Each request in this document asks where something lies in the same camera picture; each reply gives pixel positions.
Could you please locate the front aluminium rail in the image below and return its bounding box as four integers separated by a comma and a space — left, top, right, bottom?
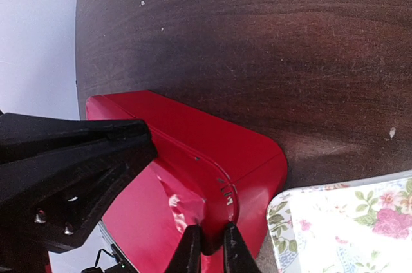
81, 221, 138, 273

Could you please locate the floral serving tray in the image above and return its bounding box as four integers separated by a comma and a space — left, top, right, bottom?
267, 171, 411, 272

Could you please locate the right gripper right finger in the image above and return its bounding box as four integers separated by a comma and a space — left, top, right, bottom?
223, 222, 261, 273

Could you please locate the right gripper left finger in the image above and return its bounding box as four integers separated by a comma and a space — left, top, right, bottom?
165, 225, 201, 273

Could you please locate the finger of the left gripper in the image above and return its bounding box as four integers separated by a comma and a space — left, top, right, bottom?
1, 113, 151, 164
1, 139, 157, 252

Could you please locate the red box lid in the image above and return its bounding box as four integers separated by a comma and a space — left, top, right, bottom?
86, 91, 238, 272

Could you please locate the red chocolate box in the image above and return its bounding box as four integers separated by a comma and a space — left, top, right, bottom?
106, 90, 288, 259

